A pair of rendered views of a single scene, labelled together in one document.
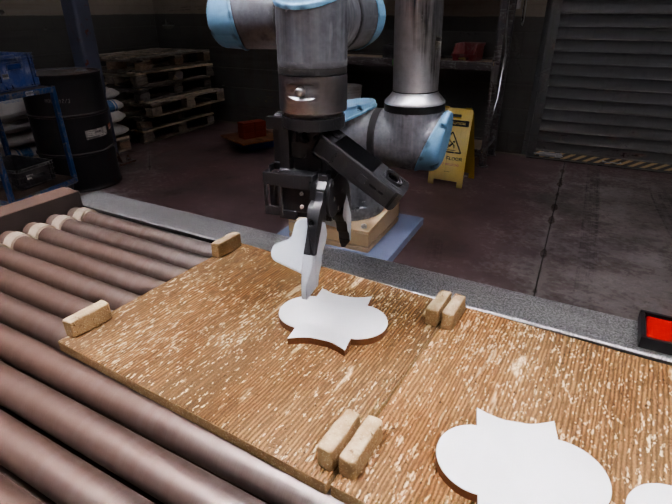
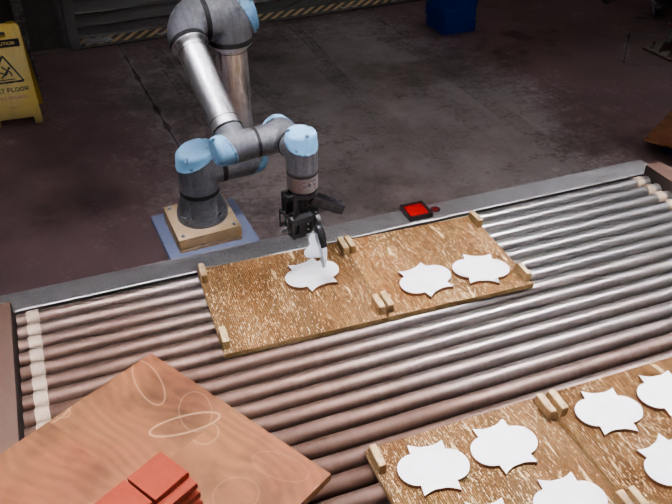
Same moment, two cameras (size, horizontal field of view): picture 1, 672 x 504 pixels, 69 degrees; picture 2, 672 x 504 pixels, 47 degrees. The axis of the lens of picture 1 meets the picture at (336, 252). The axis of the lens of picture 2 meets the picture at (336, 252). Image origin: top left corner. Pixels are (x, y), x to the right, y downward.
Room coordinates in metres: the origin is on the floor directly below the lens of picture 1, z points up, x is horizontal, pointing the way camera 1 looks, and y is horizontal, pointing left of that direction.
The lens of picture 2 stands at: (-0.53, 1.20, 2.16)
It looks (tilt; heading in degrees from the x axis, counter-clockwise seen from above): 35 degrees down; 310
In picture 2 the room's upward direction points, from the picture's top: straight up
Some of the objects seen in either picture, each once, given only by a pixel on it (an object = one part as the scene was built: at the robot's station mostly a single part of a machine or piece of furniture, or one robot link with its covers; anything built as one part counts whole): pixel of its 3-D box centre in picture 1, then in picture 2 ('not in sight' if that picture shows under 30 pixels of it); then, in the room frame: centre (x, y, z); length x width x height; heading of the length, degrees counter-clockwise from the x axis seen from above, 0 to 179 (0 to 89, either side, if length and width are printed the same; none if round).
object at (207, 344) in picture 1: (267, 326); (288, 294); (0.56, 0.09, 0.93); 0.41 x 0.35 x 0.02; 59
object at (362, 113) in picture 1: (351, 133); (199, 166); (1.02, -0.03, 1.09); 0.13 x 0.12 x 0.14; 68
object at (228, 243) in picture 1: (226, 244); (202, 273); (0.77, 0.19, 0.95); 0.06 x 0.02 x 0.03; 149
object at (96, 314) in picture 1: (88, 319); (224, 337); (0.54, 0.33, 0.95); 0.06 x 0.02 x 0.03; 149
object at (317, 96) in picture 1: (312, 95); (303, 181); (0.56, 0.03, 1.23); 0.08 x 0.08 x 0.05
